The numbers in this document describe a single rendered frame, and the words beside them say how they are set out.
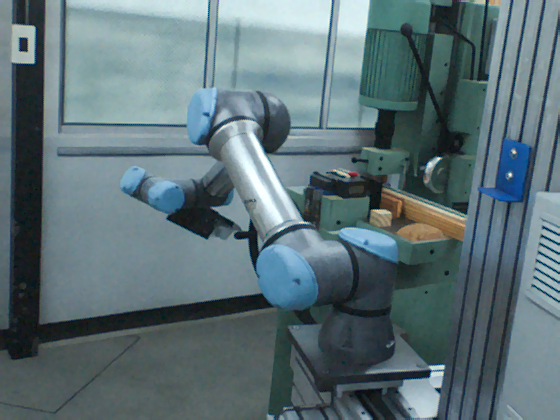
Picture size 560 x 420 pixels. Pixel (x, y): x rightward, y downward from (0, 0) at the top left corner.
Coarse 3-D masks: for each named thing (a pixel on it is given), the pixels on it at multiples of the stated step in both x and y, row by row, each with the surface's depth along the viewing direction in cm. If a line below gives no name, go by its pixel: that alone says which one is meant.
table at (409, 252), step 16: (288, 192) 235; (368, 224) 206; (400, 224) 209; (416, 224) 211; (400, 240) 196; (432, 240) 197; (448, 240) 201; (400, 256) 196; (416, 256) 194; (432, 256) 198; (448, 256) 202
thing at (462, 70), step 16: (464, 16) 220; (480, 16) 221; (496, 16) 225; (464, 32) 221; (480, 32) 222; (464, 48) 221; (480, 48) 224; (464, 64) 222; (448, 112) 227; (448, 128) 228; (464, 144) 230; (400, 176) 246; (416, 176) 240; (416, 192) 240
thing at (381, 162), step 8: (368, 152) 222; (376, 152) 219; (384, 152) 221; (392, 152) 223; (400, 152) 225; (408, 152) 227; (368, 160) 222; (376, 160) 220; (384, 160) 222; (392, 160) 224; (400, 160) 226; (360, 168) 225; (368, 168) 222; (376, 168) 221; (384, 168) 223; (392, 168) 225; (400, 168) 227; (408, 168) 229; (376, 176) 226
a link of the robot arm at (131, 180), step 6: (132, 168) 192; (138, 168) 191; (126, 174) 192; (132, 174) 190; (138, 174) 190; (144, 174) 191; (150, 174) 192; (126, 180) 191; (132, 180) 189; (138, 180) 189; (120, 186) 192; (126, 186) 189; (132, 186) 189; (138, 186) 189; (126, 192) 191; (132, 192) 190; (138, 192) 189; (138, 198) 191
